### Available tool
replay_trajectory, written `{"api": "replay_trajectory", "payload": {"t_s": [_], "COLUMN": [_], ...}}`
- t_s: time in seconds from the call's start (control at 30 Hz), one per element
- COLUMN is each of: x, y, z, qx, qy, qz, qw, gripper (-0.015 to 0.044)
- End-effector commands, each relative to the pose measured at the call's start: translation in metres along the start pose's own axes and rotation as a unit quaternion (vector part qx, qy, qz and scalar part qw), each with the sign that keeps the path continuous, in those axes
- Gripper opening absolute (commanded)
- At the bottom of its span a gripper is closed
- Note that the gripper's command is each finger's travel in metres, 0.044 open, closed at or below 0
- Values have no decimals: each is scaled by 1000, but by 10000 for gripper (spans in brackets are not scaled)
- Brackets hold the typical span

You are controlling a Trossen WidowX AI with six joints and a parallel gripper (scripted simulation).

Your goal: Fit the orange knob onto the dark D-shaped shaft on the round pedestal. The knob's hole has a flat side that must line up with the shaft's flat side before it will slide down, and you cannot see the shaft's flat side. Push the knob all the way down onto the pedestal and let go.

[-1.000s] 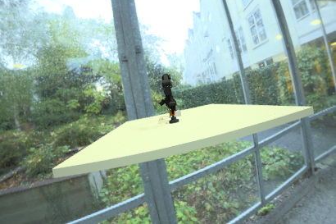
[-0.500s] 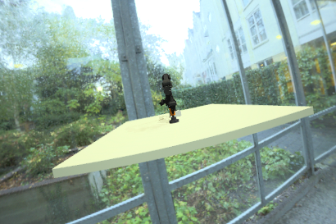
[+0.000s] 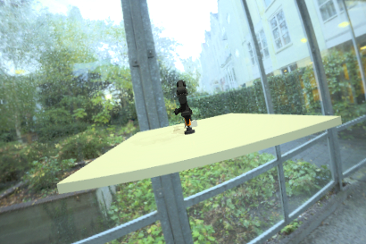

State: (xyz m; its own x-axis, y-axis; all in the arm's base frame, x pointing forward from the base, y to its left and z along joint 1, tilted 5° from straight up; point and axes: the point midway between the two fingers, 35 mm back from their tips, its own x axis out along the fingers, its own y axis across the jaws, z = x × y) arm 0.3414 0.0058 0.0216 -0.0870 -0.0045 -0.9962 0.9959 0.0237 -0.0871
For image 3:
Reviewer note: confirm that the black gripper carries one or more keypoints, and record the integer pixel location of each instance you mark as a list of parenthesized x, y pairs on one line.
[(186, 112)]

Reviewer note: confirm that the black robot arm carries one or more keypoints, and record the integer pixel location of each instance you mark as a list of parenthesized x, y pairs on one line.
[(181, 94)]

